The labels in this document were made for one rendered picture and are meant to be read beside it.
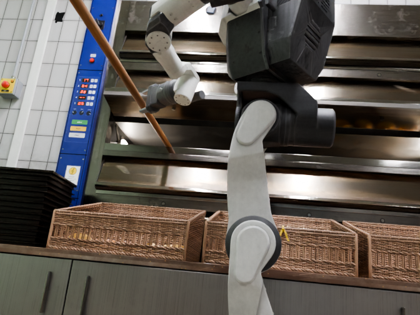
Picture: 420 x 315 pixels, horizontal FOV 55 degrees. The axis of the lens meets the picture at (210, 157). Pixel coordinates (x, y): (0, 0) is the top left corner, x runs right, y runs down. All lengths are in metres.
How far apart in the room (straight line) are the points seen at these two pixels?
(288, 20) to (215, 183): 1.09
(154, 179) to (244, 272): 1.18
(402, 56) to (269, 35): 1.35
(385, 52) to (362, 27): 0.19
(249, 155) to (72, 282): 0.82
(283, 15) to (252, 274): 0.70
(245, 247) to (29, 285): 0.89
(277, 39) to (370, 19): 1.42
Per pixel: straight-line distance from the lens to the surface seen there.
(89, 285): 1.54
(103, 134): 2.26
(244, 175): 1.09
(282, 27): 1.17
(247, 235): 1.01
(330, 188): 2.07
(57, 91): 2.48
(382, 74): 2.37
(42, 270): 1.62
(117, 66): 1.41
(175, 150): 2.13
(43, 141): 2.39
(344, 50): 2.40
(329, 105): 2.06
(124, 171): 2.16
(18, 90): 2.56
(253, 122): 1.10
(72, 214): 1.68
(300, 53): 1.18
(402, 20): 2.58
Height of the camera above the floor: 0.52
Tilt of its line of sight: 17 degrees up
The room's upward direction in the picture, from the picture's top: 6 degrees clockwise
